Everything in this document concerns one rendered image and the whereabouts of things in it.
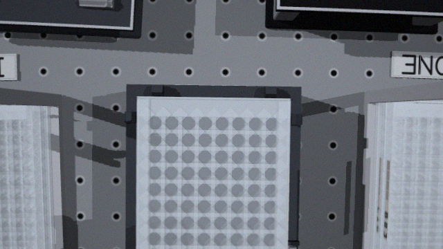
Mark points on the grey perforated base plate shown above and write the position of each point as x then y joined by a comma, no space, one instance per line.
213,42

